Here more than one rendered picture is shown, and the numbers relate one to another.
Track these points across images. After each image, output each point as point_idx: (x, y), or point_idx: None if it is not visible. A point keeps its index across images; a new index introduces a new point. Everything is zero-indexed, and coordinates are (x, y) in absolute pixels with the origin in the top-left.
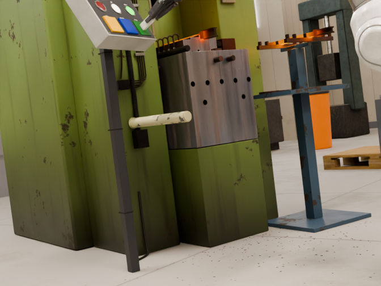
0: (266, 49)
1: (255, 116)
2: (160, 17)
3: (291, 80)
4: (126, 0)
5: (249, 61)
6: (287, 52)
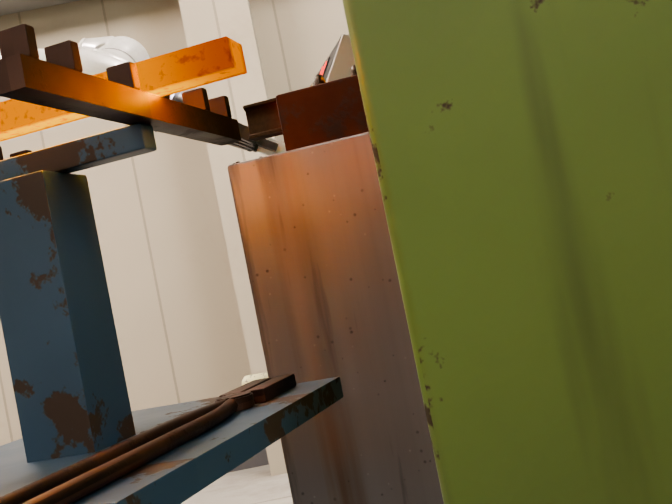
0: (202, 139)
1: (288, 479)
2: (251, 144)
3: (121, 370)
4: (326, 73)
5: (238, 223)
6: (88, 189)
